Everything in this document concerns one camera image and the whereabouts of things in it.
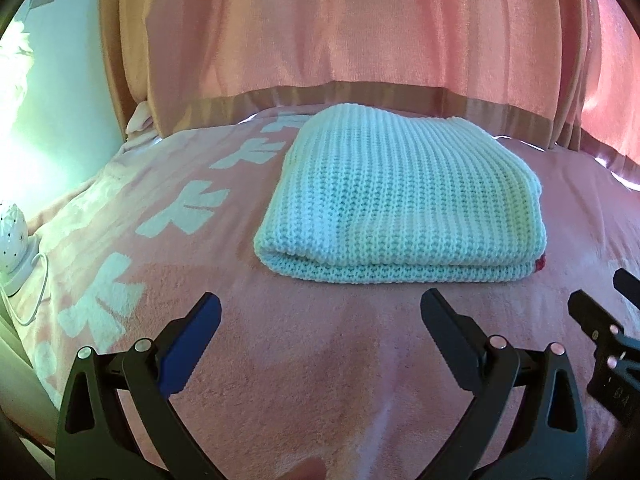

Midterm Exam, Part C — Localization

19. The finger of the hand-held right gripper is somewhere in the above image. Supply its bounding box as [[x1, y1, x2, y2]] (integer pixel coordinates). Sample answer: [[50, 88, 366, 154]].
[[612, 267, 640, 310], [566, 287, 625, 357]]

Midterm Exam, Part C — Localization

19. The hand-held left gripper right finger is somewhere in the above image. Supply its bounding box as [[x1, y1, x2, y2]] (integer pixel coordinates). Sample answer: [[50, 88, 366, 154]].
[[420, 287, 589, 480]]

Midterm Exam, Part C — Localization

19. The white perforated dome lamp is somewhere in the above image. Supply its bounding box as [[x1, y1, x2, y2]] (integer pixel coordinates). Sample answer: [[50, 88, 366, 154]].
[[0, 201, 42, 297]]

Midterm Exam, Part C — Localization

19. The pink curtain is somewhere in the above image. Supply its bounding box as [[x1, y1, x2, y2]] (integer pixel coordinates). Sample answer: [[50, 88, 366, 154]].
[[100, 0, 640, 186]]

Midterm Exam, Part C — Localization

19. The pink bow print blanket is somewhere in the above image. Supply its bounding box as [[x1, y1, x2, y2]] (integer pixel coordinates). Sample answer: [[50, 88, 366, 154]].
[[10, 105, 640, 480]]

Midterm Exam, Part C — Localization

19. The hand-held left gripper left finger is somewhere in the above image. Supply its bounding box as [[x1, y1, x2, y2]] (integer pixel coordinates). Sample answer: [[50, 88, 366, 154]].
[[54, 291, 223, 480]]

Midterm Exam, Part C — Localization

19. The white fluffy cloth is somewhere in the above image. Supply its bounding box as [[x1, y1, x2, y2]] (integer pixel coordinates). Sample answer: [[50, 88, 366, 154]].
[[125, 101, 157, 134]]

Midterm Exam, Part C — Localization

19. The white lamp cable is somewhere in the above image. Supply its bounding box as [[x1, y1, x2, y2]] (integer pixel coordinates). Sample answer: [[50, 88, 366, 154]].
[[9, 252, 52, 327]]

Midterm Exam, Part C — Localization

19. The white black red knit sweater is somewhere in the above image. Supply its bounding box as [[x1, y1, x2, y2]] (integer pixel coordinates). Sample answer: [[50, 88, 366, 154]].
[[252, 102, 548, 283]]

